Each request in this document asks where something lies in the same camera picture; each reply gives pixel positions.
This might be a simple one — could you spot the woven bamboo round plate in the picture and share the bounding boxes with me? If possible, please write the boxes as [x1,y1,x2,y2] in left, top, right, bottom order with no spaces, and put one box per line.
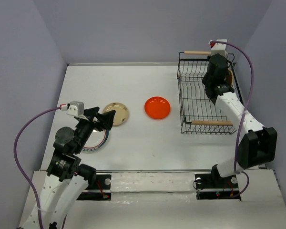
[225,69,234,86]

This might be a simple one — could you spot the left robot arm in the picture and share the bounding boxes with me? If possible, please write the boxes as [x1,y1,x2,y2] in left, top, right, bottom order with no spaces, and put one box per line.
[13,102,115,229]

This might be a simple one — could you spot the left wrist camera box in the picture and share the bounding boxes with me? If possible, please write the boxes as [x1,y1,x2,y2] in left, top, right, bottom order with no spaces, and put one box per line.
[67,101,84,117]

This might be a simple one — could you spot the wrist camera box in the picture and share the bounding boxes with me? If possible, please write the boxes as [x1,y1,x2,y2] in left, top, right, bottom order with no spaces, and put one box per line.
[67,101,84,117]
[209,40,227,59]

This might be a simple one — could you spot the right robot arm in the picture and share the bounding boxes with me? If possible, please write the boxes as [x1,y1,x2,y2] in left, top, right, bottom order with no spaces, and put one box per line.
[202,54,277,187]

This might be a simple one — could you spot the white plate teal red rim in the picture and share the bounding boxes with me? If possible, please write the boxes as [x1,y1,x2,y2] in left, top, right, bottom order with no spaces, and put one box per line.
[82,130,109,153]

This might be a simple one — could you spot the orange plate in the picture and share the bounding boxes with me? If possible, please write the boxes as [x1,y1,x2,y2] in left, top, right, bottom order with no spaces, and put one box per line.
[144,96,171,120]

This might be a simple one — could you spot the small cream floral plate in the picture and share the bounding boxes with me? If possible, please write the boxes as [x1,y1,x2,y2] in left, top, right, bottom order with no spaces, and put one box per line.
[103,102,130,126]

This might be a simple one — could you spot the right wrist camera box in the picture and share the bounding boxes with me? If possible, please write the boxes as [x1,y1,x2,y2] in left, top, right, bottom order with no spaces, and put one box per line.
[209,40,227,59]

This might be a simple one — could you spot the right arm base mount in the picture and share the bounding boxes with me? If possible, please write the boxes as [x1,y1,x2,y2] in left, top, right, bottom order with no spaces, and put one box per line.
[192,173,240,200]

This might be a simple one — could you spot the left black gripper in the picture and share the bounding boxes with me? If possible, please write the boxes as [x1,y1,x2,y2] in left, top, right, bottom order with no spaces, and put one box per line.
[74,106,116,153]

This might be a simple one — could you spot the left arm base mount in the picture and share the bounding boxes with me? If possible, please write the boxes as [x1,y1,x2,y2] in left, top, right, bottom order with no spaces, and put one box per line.
[77,174,112,201]

